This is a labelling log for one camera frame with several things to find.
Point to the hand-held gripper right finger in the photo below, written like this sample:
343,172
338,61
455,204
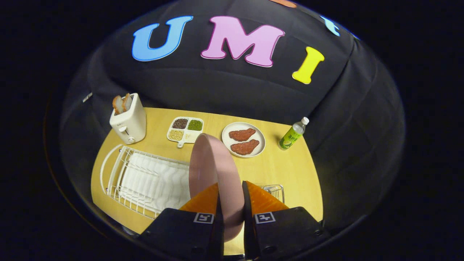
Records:
248,224

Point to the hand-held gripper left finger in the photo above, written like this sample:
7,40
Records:
181,228

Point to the pink plate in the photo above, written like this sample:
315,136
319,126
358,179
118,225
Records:
214,163

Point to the white plate with meat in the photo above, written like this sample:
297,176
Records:
261,139

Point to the white divided bean dish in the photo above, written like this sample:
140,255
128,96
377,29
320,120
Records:
189,137

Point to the red meat piece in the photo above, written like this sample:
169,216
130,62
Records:
245,147
242,134

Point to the green label drink bottle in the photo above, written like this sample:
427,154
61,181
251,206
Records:
290,137

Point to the cream toaster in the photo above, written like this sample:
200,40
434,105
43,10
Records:
132,125

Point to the toast slice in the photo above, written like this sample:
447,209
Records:
117,105
127,102

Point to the black backdrop cloth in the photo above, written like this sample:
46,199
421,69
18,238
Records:
217,87

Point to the white clip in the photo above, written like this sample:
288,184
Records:
87,97

